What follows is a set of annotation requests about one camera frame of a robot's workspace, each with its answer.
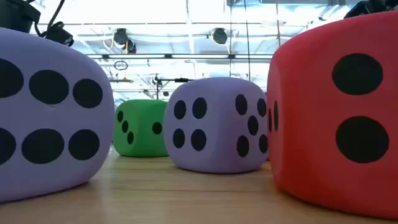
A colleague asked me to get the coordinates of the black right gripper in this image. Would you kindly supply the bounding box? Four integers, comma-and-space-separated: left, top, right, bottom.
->
343, 0, 398, 20

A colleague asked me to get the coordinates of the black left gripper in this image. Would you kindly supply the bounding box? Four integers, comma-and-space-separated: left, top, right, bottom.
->
0, 0, 42, 34

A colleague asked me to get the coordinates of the purple foam die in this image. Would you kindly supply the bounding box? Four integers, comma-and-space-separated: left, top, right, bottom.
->
0, 27, 115, 203
164, 77, 269, 174

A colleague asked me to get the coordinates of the red foam die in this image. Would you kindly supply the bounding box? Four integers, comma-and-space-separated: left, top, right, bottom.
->
266, 11, 398, 220

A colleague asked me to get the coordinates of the green foam die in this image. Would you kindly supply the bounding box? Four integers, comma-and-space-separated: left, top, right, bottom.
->
112, 99, 169, 158

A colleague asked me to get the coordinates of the black left wrist camera cable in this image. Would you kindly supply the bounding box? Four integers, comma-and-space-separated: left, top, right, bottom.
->
33, 0, 67, 38

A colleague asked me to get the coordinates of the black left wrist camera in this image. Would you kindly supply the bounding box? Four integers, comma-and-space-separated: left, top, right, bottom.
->
45, 21, 75, 47

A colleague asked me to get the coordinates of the black ceiling cord reel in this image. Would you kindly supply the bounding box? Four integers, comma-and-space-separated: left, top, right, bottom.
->
211, 27, 229, 45
113, 27, 137, 54

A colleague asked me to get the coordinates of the black hanging cable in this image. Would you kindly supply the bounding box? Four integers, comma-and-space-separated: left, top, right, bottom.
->
243, 0, 251, 82

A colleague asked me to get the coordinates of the black ceiling track rail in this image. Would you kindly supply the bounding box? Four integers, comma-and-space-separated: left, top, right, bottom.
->
86, 53, 274, 60

